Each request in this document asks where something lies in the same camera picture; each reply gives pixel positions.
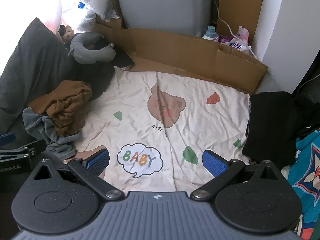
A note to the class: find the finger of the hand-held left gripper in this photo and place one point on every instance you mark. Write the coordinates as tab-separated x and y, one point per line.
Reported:
7	138

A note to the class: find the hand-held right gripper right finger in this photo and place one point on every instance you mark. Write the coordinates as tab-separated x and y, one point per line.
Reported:
213	162

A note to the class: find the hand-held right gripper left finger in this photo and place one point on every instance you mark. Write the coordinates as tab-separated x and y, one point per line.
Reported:
98	160

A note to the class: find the brown printed t-shirt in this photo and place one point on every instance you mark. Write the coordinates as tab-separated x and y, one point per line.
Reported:
67	105

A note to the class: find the grey-blue sweatshirt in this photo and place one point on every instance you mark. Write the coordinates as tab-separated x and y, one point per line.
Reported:
35	125

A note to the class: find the black garment with patterned trim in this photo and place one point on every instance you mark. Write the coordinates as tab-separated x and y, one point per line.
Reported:
270	120

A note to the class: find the cream bear print blanket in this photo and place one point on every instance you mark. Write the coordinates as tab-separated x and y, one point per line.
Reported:
140	97

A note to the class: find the black cloth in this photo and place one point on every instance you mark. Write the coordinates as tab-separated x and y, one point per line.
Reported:
100	75

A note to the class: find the teal printed cloth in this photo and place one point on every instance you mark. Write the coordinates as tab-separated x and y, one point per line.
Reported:
307	160

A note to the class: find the flattened cardboard sheet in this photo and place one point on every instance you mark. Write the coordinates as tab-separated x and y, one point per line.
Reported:
175	52

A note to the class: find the grey sleeve garment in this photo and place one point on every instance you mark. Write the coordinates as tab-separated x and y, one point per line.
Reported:
77	42

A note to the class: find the purple white packet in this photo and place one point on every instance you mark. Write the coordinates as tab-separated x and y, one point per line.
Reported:
232	43

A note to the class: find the brown plush doll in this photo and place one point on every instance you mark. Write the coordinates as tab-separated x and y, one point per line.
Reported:
67	32

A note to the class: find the white detergent bottle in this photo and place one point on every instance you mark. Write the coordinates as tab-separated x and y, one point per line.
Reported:
209	33

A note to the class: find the pink bottle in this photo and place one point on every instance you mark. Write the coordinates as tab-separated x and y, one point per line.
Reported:
242	33

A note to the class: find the white plastic bag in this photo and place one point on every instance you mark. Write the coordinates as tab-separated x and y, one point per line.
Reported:
80	17

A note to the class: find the upright cardboard box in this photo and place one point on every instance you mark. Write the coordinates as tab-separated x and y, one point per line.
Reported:
240	5

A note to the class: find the grey padded panel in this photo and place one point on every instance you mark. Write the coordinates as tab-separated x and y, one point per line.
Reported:
162	5

